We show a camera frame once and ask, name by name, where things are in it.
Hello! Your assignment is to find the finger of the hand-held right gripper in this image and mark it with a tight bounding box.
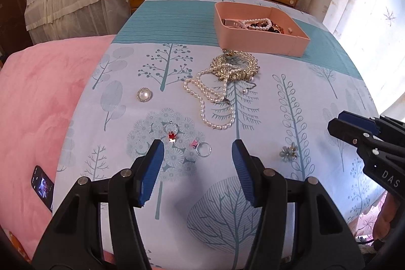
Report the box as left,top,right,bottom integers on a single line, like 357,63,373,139
337,111,405,144
327,118,405,170

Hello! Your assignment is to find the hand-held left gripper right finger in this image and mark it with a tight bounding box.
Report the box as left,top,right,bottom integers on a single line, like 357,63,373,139
232,139,368,270

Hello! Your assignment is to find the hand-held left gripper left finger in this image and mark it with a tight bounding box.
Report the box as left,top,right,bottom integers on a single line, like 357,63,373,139
32,139,165,270

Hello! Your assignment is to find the pink jewelry box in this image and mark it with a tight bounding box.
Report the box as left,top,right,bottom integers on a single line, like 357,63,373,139
213,2,311,56

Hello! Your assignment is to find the person's right hand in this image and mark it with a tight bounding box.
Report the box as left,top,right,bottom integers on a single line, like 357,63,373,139
373,193,397,243

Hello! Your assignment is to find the grey flower brooch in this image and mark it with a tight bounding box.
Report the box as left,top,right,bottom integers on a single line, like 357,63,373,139
279,143,299,162

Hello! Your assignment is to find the tree printed bedsheet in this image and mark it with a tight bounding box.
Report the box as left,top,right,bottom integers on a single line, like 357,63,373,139
52,0,389,270

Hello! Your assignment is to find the round pearl brooch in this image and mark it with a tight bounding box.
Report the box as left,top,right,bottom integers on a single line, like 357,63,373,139
137,87,154,103

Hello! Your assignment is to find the black smartphone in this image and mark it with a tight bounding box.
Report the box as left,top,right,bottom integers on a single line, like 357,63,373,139
31,165,55,214

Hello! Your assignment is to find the floral sheer curtain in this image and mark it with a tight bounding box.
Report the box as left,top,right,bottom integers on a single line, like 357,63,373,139
322,0,405,120

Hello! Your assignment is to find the pink blanket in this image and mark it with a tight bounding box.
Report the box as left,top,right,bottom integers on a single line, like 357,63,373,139
0,34,116,264

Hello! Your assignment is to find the pink band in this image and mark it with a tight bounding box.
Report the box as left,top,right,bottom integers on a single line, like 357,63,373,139
221,18,247,32

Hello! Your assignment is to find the orange patterned cloth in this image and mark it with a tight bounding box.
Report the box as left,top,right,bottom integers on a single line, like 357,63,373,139
6,230,33,262

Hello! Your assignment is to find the red stone ring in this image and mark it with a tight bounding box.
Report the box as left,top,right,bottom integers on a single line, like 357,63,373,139
164,121,180,144

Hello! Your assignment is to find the pink stone ring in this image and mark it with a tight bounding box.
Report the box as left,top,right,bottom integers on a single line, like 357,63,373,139
189,139,212,157

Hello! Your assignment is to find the long white pearl necklace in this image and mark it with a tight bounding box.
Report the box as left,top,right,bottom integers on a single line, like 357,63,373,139
183,68,236,131

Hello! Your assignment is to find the gold pearl cluster necklace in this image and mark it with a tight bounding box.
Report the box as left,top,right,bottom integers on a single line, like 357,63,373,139
210,49,260,96

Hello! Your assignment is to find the brown beaded bracelet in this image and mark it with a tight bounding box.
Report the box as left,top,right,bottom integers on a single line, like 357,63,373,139
247,22,286,35

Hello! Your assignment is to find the short white pearl bracelet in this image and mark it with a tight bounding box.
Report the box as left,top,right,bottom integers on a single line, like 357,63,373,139
243,17,273,32

